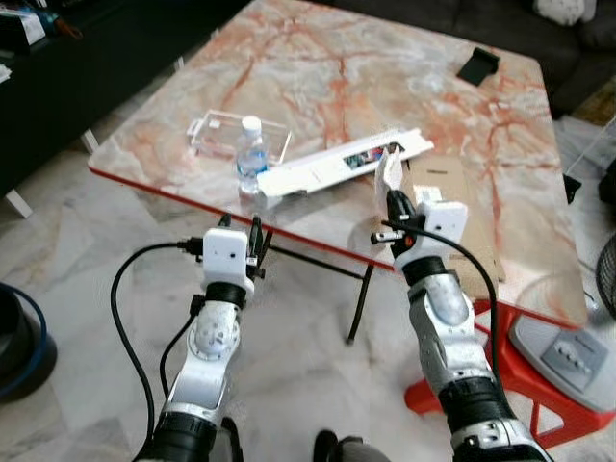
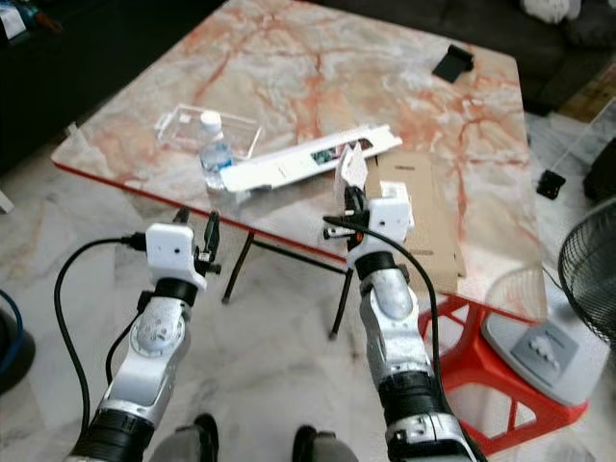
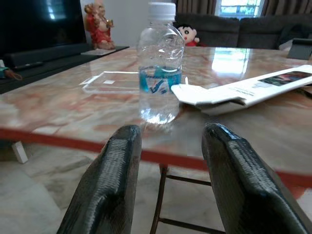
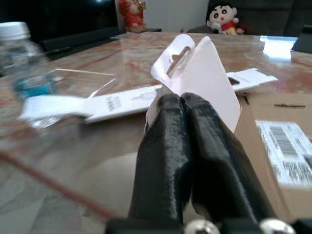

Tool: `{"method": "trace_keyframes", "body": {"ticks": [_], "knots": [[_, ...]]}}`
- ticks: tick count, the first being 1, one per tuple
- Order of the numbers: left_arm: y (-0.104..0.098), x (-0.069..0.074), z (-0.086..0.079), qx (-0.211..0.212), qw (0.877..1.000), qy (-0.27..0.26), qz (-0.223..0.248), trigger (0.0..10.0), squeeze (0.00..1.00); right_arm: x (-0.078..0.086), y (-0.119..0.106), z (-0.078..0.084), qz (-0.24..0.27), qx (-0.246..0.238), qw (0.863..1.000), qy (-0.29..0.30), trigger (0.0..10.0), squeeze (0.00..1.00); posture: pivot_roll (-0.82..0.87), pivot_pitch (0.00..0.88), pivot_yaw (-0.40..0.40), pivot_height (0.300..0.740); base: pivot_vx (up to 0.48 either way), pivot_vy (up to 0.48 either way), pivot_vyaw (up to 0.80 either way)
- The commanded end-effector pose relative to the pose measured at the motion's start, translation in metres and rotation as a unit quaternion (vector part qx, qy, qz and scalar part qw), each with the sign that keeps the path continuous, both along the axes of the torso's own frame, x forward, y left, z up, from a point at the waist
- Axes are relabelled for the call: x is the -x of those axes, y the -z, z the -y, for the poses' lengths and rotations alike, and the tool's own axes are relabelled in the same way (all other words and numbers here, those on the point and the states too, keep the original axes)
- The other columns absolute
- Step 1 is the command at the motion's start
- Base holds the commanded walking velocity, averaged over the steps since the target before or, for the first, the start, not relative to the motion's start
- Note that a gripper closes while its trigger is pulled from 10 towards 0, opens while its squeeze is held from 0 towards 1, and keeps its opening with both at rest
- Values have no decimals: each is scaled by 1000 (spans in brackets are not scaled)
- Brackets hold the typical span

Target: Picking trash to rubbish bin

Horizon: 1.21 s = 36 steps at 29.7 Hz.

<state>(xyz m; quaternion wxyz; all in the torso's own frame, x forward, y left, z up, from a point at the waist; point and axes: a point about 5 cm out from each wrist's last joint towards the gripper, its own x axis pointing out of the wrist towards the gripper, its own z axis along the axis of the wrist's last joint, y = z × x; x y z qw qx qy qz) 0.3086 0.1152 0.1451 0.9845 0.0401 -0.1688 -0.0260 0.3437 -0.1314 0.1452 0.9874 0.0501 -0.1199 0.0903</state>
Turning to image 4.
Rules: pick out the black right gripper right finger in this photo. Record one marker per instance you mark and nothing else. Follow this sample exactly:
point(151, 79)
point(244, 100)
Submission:
point(214, 165)

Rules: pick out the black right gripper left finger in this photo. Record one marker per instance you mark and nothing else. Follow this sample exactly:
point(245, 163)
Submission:
point(163, 158)

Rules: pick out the white card piece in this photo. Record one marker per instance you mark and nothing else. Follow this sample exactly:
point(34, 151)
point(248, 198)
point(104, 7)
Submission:
point(207, 73)

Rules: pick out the long white packaging card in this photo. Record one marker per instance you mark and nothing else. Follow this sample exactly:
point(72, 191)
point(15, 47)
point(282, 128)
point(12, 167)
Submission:
point(126, 104)

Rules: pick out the brown cardboard box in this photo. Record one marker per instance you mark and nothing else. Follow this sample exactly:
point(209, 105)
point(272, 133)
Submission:
point(256, 109)

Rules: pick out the white shipping label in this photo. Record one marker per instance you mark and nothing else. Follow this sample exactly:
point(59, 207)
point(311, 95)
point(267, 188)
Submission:
point(285, 146)

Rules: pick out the clear plastic blister tray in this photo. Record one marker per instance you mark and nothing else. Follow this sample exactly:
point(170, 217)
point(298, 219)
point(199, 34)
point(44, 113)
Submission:
point(85, 83)

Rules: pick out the red orange figurine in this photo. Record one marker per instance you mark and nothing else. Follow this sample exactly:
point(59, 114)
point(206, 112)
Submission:
point(132, 17)

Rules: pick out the black soundbar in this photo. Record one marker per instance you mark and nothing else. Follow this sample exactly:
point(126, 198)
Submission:
point(80, 39)

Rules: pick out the black-haired boy plush doll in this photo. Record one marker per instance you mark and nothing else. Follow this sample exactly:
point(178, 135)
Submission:
point(221, 14)

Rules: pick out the black television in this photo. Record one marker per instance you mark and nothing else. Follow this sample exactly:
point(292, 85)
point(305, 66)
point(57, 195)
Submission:
point(61, 14)

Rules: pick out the clear plastic water bottle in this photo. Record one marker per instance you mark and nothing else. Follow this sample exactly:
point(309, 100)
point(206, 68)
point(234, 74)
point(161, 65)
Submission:
point(14, 56)

